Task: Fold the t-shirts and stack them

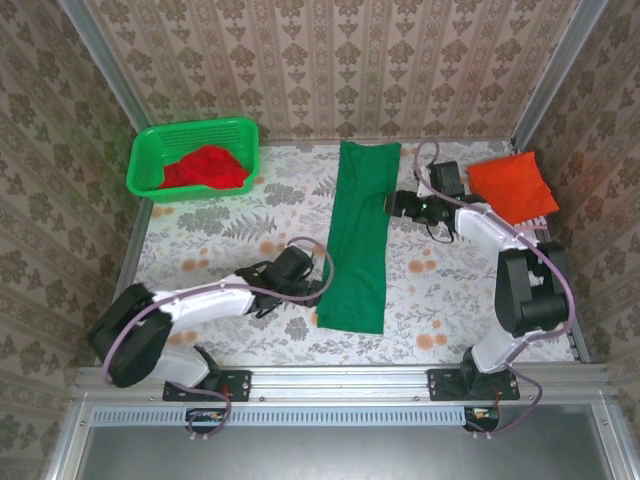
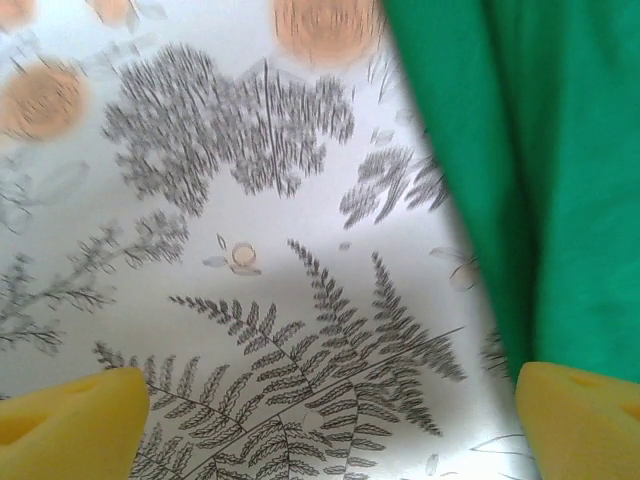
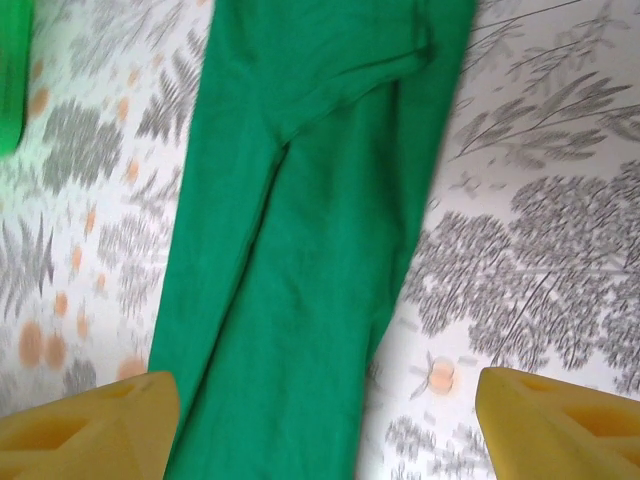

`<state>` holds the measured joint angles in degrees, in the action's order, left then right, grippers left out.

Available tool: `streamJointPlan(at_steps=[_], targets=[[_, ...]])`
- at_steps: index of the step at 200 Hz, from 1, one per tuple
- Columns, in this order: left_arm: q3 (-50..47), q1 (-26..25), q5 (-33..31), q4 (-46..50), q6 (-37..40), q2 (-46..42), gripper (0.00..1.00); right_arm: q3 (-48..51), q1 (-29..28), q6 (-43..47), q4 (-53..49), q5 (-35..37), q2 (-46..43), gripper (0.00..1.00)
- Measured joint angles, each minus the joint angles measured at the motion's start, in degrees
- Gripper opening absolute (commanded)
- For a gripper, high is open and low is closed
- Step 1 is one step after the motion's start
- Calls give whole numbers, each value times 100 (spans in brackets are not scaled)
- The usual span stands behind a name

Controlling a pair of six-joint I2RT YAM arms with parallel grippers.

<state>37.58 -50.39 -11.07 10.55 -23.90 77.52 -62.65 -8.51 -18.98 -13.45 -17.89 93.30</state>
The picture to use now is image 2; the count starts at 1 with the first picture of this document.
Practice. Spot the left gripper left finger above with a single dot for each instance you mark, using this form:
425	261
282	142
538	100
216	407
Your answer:
70	430

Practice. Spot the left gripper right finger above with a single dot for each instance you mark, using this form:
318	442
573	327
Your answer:
585	430

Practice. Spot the green t-shirt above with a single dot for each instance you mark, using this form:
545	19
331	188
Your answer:
550	150

